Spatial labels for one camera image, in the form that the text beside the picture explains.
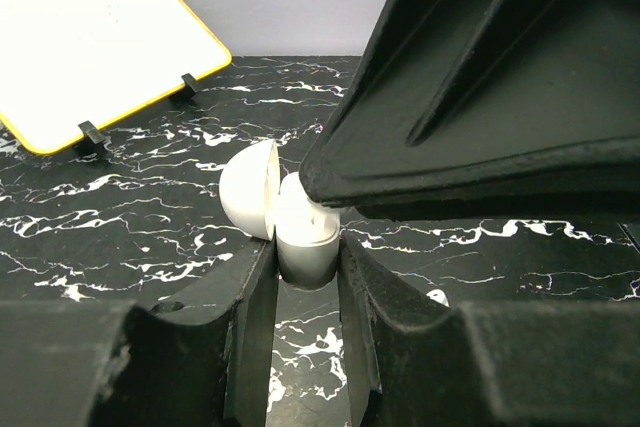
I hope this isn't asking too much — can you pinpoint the small whiteboard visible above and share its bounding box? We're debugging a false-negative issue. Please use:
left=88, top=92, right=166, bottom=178
left=1, top=0, right=232, bottom=155

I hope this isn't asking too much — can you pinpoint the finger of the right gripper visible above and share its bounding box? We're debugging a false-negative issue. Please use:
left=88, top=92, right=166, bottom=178
left=300, top=0, right=639, bottom=221

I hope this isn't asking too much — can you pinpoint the white round disc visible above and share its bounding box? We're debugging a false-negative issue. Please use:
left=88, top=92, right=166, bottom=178
left=219, top=139, right=341, bottom=290

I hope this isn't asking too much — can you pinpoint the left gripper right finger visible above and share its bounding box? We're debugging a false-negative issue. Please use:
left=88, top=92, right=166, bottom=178
left=337, top=235, right=639, bottom=426

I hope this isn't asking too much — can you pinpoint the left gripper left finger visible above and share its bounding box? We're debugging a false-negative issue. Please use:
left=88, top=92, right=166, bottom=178
left=1, top=239, right=278, bottom=426

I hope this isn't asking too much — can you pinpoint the white earbud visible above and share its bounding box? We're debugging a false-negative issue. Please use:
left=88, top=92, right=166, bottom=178
left=427, top=289, right=449, bottom=307
left=280, top=172, right=327, bottom=229

